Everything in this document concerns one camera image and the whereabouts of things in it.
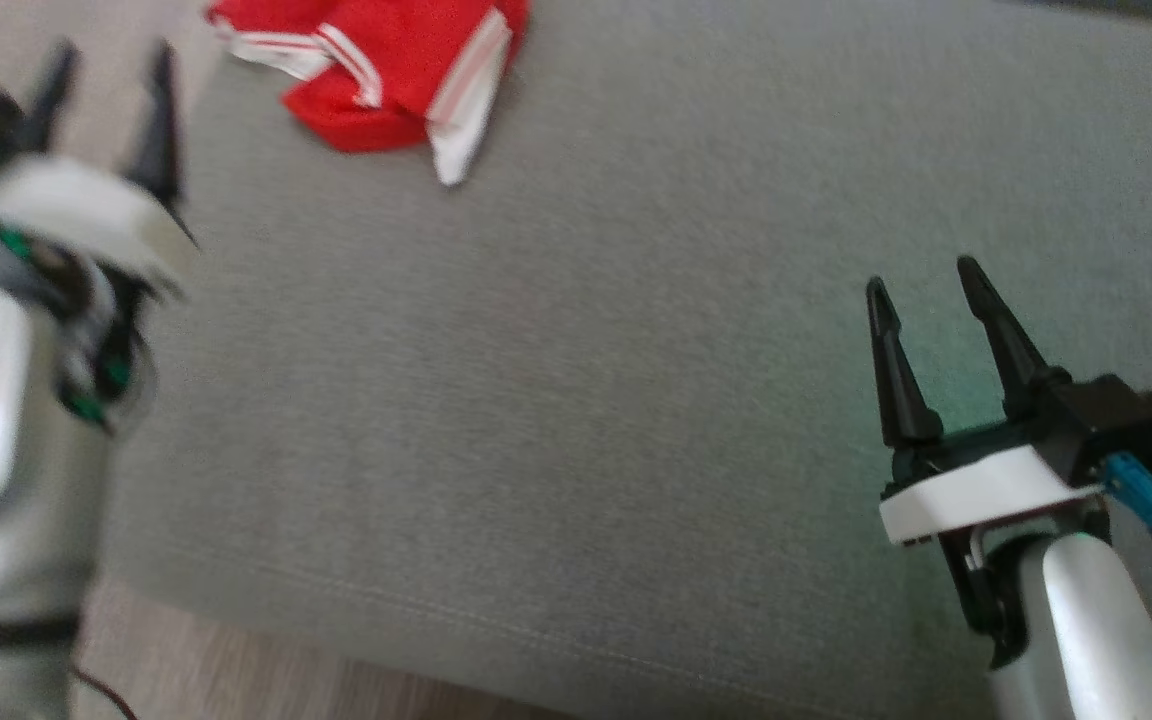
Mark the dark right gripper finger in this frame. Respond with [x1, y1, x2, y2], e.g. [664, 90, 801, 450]
[866, 276, 944, 450]
[956, 255, 1073, 418]

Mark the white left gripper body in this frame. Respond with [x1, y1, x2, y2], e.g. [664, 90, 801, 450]
[0, 88, 199, 433]

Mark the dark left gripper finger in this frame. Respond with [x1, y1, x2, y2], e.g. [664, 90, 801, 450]
[124, 40, 200, 249]
[20, 40, 79, 153]

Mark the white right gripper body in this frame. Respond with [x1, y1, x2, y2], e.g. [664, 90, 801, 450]
[878, 408, 1113, 670]

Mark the red garment with white stripes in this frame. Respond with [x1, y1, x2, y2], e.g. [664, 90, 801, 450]
[204, 0, 532, 187]

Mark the large grey sofa seat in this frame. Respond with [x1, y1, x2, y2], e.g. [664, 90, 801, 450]
[101, 0, 1152, 720]

